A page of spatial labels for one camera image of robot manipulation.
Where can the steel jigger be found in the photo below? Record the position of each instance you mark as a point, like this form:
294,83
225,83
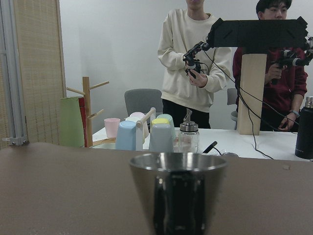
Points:
178,191

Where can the yellow cup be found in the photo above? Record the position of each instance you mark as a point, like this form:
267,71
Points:
160,121

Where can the green cup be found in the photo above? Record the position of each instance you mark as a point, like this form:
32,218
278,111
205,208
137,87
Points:
170,120

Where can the white cup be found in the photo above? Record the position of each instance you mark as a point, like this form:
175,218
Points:
133,119

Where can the grey office chair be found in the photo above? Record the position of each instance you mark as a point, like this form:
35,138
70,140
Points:
142,100

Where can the grey cup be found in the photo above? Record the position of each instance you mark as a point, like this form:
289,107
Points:
161,138

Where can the light blue cup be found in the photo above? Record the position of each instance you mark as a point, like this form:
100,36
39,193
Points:
126,136

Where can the glass dispenser jar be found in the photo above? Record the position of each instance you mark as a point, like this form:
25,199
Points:
189,136

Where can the pink cup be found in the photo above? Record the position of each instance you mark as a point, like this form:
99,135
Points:
111,126

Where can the person in cream sweater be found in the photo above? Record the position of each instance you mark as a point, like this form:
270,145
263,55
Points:
191,76

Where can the wooden cup tree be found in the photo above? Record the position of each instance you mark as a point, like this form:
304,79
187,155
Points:
89,116

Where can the black teleoperation rig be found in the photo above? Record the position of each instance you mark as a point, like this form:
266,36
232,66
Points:
256,36

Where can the person in red sweater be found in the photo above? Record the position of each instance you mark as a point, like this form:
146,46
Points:
287,95

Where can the woven folding screen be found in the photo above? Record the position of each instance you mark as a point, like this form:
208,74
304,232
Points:
38,24

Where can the black water bottle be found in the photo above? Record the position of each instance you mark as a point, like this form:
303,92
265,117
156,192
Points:
304,142

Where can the wooden rig post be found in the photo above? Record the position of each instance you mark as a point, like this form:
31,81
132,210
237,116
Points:
252,82

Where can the aluminium frame post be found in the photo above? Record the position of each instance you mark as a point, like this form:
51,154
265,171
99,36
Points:
12,79

